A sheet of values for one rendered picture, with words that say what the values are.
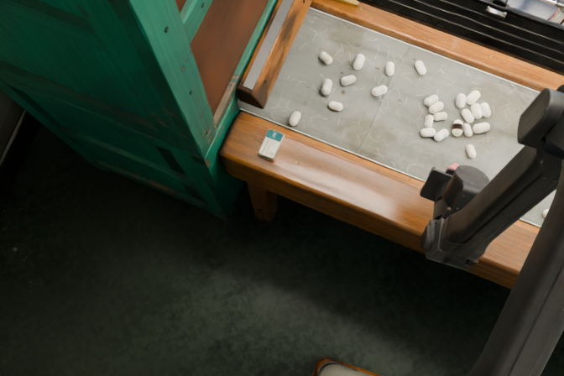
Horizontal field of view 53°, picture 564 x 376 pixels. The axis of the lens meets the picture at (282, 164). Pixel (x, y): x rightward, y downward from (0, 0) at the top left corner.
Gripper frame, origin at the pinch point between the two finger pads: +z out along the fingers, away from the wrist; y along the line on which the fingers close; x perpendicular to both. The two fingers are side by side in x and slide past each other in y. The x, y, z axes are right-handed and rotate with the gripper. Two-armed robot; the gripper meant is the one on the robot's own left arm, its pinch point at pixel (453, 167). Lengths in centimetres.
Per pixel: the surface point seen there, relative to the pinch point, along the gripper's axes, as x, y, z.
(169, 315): 100, 55, 15
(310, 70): 0.5, 35.3, 18.1
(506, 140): -0.2, -11.2, 18.9
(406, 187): 10.2, 6.1, 2.4
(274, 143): 10.1, 35.6, -0.4
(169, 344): 105, 51, 8
